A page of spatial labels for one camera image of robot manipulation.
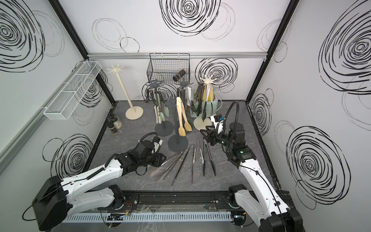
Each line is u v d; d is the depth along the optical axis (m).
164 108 0.87
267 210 0.40
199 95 0.82
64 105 0.72
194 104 0.84
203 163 0.86
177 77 0.89
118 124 1.03
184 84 0.75
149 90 0.73
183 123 0.74
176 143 0.96
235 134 0.55
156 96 0.75
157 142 0.74
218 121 0.63
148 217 0.77
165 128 1.03
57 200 0.39
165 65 0.96
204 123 1.05
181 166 0.85
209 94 0.77
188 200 0.75
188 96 0.76
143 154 0.62
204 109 0.86
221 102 1.08
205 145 0.94
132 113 1.12
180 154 0.89
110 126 0.94
